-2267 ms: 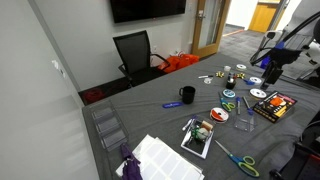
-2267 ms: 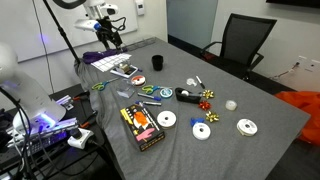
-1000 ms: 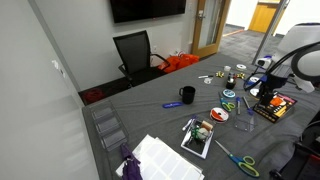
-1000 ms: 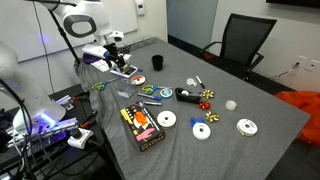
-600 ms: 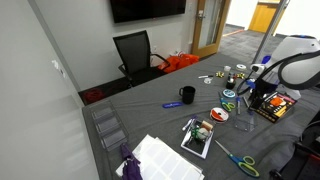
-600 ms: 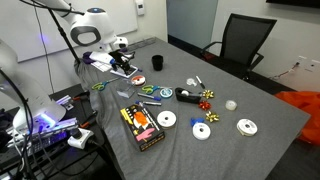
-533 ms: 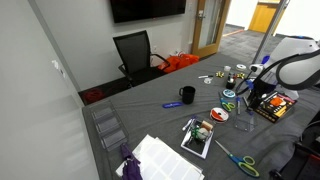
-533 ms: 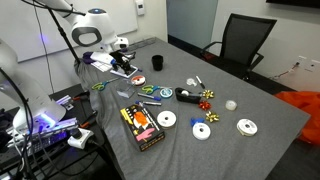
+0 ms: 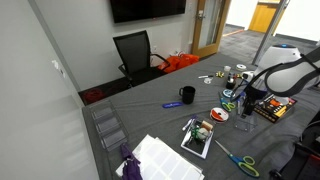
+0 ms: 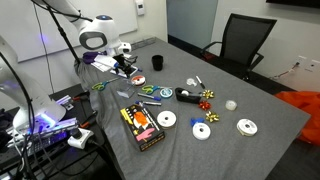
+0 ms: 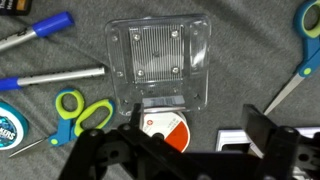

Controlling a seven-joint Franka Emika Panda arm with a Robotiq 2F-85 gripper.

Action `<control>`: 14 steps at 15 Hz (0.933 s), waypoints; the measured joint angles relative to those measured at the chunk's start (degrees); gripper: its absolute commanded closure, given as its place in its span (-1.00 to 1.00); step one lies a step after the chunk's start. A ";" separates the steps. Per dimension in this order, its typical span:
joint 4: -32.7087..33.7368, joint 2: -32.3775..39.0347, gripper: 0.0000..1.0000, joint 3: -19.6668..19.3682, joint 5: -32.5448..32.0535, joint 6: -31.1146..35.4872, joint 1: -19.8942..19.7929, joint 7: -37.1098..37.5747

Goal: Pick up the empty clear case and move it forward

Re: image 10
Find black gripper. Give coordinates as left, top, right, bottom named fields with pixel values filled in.
left=113, top=52, right=139, bottom=76

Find clear plastic case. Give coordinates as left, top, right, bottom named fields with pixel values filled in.
left=115, top=79, right=136, bottom=99

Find white tray with black inlay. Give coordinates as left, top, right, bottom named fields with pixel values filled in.
left=109, top=64, right=139, bottom=80

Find orange white ribbon spool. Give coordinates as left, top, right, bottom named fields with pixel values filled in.
left=130, top=75, right=147, bottom=88

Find white gridded paper sheets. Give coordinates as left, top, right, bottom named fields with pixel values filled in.
left=90, top=54, right=120, bottom=73

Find clear plastic organizer tray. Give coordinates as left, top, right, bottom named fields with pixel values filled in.
left=129, top=36, right=157, bottom=51

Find black mug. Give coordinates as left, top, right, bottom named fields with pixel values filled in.
left=151, top=54, right=165, bottom=72

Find blue marker pen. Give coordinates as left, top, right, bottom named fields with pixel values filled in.
left=134, top=99, right=163, bottom=107
left=137, top=92, right=162, bottom=102

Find purple cloth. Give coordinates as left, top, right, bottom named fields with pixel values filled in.
left=82, top=49, right=108, bottom=65

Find teal ribbon spool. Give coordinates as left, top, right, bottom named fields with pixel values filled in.
left=159, top=87, right=174, bottom=99

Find black box with orange print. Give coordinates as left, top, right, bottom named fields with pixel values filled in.
left=119, top=103, right=166, bottom=152

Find small clear tape roll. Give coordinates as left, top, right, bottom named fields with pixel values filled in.
left=186, top=77, right=198, bottom=88

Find black tape dispenser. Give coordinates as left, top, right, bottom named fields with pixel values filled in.
left=174, top=87, right=203, bottom=105

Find black tripod pole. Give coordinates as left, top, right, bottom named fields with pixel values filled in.
left=42, top=3, right=82, bottom=65

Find black white marker pen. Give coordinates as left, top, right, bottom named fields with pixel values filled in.
left=195, top=75, right=207, bottom=90

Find white emergency stop box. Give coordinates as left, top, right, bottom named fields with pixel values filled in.
left=67, top=127, right=95, bottom=150

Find gold gift bow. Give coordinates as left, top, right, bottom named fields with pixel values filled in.
left=205, top=110, right=221, bottom=124
left=201, top=89, right=215, bottom=100

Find red gift bow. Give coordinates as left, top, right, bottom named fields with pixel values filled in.
left=198, top=100, right=213, bottom=112

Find blue gift bow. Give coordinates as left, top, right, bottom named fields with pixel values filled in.
left=190, top=117, right=205, bottom=128

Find purple lit control unit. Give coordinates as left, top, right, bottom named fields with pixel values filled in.
left=6, top=113, right=80, bottom=151

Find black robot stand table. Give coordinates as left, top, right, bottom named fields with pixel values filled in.
left=0, top=83, right=113, bottom=180

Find small white round object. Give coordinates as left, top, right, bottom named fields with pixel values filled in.
left=225, top=99, right=239, bottom=112

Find grey tablecloth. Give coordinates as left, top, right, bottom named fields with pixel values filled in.
left=74, top=36, right=312, bottom=180

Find black mesh office chair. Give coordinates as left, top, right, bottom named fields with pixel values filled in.
left=199, top=13, right=278, bottom=82

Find white spool gold ribbon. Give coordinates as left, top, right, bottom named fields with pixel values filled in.
left=236, top=118, right=259, bottom=138

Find orange bag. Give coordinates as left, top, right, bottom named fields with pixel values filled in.
left=274, top=90, right=320, bottom=147

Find green blue handled scissors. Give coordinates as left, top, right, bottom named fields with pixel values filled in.
left=91, top=77, right=120, bottom=92
left=141, top=84, right=173, bottom=95

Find white wall thermostat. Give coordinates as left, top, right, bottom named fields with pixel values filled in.
left=134, top=0, right=147, bottom=16

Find orange handled pliers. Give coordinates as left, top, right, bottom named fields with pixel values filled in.
left=78, top=111, right=100, bottom=130

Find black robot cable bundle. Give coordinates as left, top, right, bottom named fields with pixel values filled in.
left=0, top=51, right=39, bottom=180

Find white wall outlet plate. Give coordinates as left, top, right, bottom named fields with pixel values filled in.
left=295, top=54, right=320, bottom=73

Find black wall television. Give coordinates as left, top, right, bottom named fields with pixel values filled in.
left=265, top=0, right=320, bottom=10

